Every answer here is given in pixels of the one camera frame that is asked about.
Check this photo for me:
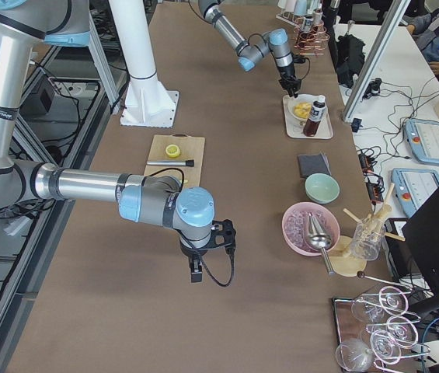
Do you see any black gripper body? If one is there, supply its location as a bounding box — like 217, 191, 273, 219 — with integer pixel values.
181, 248, 204, 283
277, 64, 301, 90

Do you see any copper wire bottle rack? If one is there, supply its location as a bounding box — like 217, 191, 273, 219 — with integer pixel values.
294, 21, 329, 56

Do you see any upper blue teach pendant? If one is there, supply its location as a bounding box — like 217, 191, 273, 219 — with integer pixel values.
404, 118, 439, 166

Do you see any cocktail glass far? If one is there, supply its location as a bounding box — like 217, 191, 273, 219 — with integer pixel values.
351, 285, 409, 323

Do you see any dark tray with glasses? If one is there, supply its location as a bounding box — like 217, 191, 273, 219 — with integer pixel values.
331, 295, 383, 373

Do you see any pink bowl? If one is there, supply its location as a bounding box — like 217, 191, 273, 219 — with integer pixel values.
282, 202, 340, 256

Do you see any lower blue teach pendant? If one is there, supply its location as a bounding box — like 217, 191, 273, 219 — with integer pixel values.
391, 168, 439, 218

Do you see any mint green bowl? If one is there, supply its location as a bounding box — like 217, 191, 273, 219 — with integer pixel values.
305, 173, 340, 204

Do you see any clear measuring glass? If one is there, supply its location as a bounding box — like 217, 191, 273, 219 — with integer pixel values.
349, 222, 385, 260

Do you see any halved lemon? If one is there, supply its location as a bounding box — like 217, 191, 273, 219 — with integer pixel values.
165, 144, 181, 159

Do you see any grey folded cloth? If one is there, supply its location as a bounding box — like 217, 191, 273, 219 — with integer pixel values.
297, 153, 331, 179

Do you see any dark sauce bottle white cap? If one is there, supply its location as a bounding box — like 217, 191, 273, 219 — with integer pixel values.
303, 95, 326, 137

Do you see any steel cone strainer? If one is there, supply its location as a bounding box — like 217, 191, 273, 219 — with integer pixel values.
305, 212, 335, 275

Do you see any cocktail glass near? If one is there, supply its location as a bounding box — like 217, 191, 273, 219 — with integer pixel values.
335, 338, 375, 372

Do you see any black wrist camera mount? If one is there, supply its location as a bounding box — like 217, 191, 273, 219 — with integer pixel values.
201, 219, 236, 256

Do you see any white round plate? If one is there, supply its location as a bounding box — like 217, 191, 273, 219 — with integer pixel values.
287, 94, 318, 120

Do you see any steel cylindrical muddler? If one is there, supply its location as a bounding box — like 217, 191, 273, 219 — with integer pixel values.
146, 159, 195, 167

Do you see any wooden cutting board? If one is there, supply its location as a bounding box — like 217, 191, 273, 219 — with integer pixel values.
144, 134, 205, 188

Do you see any cocktail glass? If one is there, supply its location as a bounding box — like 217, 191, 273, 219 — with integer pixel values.
351, 285, 409, 323
366, 315, 418, 364
335, 338, 375, 372

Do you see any cocktail glass middle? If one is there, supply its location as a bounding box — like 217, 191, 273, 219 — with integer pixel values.
366, 315, 418, 364

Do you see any blue teach pendant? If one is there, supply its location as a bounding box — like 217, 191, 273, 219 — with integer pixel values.
404, 118, 439, 166
391, 168, 439, 218

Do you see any bottle in wire rack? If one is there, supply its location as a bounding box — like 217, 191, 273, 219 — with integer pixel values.
301, 15, 314, 33

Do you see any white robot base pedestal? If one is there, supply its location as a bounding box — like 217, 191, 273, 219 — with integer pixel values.
110, 0, 179, 128

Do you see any cream rabbit tray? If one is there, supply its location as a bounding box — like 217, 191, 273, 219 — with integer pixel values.
282, 94, 333, 140

